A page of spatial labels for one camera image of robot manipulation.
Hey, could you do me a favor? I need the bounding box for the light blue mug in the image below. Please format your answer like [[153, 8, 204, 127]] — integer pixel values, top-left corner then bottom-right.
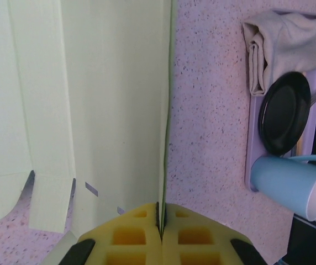
[[250, 154, 316, 222]]

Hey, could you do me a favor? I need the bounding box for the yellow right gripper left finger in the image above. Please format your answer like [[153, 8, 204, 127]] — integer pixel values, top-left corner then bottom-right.
[[61, 203, 163, 265]]

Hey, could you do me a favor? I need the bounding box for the purple tray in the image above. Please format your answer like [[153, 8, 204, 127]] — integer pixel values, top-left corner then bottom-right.
[[245, 10, 316, 193]]

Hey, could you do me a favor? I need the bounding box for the beige folded cloth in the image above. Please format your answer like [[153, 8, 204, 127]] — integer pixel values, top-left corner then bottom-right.
[[242, 9, 316, 97]]

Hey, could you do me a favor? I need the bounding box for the black plate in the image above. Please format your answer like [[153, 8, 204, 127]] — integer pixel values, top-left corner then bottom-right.
[[258, 71, 312, 156]]

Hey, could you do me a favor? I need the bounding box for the green paper box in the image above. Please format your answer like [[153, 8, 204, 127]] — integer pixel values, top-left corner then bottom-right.
[[0, 0, 177, 241]]

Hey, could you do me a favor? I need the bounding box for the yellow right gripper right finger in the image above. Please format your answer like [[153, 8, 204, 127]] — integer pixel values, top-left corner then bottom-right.
[[161, 203, 266, 265]]

